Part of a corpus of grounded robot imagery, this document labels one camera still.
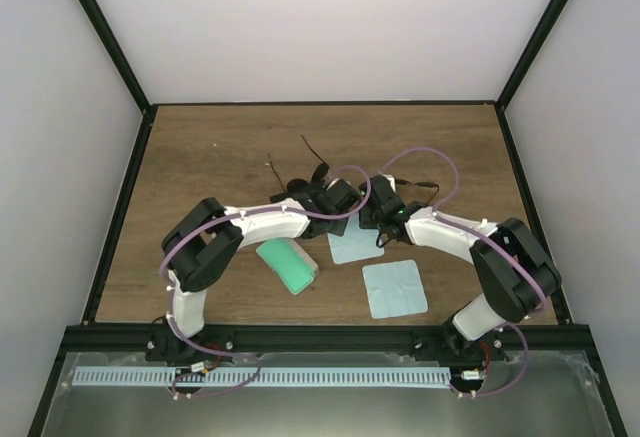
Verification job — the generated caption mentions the gold-trimmed black sunglasses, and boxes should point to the gold-trimmed black sunglasses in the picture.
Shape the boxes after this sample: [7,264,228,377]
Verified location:
[395,178,440,206]

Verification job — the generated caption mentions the light blue cloth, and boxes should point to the light blue cloth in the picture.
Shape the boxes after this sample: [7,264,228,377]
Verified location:
[328,215,384,265]
[362,260,429,320]

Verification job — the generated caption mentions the grey glasses case green lining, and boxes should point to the grey glasses case green lining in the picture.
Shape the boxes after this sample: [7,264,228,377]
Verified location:
[256,238,319,295]

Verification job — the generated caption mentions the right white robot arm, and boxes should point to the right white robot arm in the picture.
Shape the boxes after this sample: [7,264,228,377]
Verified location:
[359,175,562,360]

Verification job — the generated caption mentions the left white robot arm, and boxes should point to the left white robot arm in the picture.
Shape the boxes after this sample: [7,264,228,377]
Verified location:
[159,179,364,361]

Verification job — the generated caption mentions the round black sunglasses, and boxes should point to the round black sunglasses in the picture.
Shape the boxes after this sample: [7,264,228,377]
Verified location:
[263,134,330,193]

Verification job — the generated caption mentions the black geometric glasses case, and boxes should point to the black geometric glasses case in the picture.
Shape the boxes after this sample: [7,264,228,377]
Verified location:
[269,187,310,204]

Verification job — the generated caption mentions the grey metal front plate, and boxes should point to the grey metal front plate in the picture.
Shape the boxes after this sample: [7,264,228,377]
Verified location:
[44,351,613,436]

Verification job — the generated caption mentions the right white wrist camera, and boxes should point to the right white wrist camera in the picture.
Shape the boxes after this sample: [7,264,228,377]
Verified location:
[382,174,396,192]

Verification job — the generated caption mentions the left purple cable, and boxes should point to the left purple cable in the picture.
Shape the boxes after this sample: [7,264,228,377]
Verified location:
[158,164,372,401]

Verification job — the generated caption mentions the purple cable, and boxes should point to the purple cable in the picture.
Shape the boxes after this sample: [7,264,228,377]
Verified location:
[379,146,549,398]
[158,164,372,401]

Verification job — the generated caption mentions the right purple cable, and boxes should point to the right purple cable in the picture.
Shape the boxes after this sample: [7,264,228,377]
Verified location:
[379,146,549,398]

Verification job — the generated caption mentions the black aluminium frame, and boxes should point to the black aluminium frame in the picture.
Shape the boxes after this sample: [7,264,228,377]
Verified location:
[29,0,627,436]

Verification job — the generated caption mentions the white slotted cable duct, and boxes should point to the white slotted cable duct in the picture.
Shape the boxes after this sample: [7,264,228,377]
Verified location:
[71,366,451,389]

